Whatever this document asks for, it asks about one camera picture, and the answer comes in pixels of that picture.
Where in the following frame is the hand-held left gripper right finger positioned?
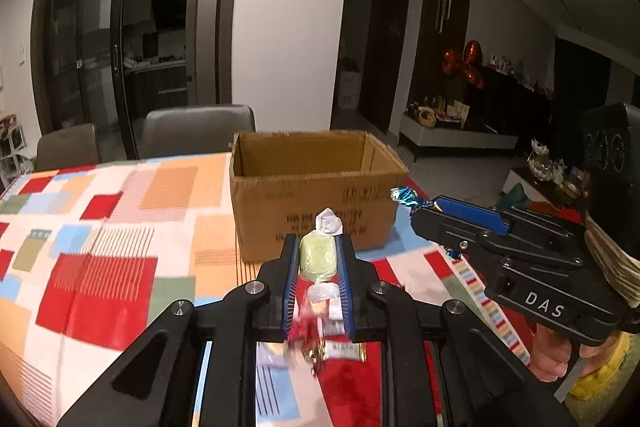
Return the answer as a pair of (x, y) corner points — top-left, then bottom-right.
(336, 234), (578, 427)

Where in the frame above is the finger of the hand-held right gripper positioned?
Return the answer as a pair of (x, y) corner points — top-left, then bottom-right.
(435, 196), (588, 240)
(410, 208), (583, 270)

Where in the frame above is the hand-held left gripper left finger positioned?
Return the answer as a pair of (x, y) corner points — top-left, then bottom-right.
(56, 234), (301, 427)

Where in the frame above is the green candy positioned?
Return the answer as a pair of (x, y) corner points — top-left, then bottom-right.
(298, 207), (343, 284)

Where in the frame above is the blue foil candy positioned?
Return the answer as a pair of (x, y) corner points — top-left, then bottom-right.
(390, 186), (463, 261)

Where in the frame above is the red snack packet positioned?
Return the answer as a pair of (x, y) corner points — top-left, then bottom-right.
(286, 304), (323, 355)

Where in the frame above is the brown cardboard box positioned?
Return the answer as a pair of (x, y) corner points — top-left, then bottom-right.
(230, 130), (411, 264)

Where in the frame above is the person's right hand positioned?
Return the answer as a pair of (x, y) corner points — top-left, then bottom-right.
(530, 324), (583, 383)

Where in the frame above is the clear wrapped white candy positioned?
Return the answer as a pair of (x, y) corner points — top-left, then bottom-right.
(306, 282), (341, 308)

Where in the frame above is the green cloth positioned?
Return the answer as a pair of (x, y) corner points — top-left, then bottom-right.
(500, 183), (531, 210)

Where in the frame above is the white red-label snack packet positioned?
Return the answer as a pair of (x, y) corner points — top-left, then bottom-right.
(322, 297), (366, 363)

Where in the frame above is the white-sided coffee table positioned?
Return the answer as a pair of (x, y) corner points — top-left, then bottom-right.
(500, 167), (591, 212)

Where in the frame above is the white low bench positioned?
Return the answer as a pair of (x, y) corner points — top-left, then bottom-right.
(398, 113), (519, 159)

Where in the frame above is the gold foil candy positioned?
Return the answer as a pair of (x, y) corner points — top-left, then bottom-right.
(300, 342), (328, 365)

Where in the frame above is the white flower ornament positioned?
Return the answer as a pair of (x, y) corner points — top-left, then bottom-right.
(529, 139), (553, 185)

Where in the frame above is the yellow cloth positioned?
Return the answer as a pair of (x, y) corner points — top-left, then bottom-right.
(567, 332), (633, 400)

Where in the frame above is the dark long sideboard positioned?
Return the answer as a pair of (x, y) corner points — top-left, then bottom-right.
(465, 67), (556, 142)

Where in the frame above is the white box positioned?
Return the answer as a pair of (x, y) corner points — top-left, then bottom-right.
(336, 68), (362, 110)

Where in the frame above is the grey dining chair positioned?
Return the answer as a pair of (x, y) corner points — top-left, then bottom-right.
(137, 104), (257, 160)
(36, 123), (101, 172)

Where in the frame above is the dark tall panel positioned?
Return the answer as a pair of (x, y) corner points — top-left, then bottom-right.
(552, 37), (613, 142)

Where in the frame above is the dark wooden door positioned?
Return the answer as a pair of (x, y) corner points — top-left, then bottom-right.
(357, 0), (413, 135)

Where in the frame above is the colourful patchwork tablecloth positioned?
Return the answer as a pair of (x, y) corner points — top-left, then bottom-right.
(0, 152), (533, 427)

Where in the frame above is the silver refrigerator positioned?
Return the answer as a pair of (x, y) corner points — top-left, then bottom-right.
(186, 0), (228, 105)

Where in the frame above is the black range hood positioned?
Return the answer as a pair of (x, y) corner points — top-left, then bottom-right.
(152, 0), (188, 30)

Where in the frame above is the white storage rack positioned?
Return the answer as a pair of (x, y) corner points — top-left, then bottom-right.
(0, 112), (33, 192)

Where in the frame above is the black framed glass sliding door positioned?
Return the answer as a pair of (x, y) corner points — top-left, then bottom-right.
(30, 0), (141, 160)

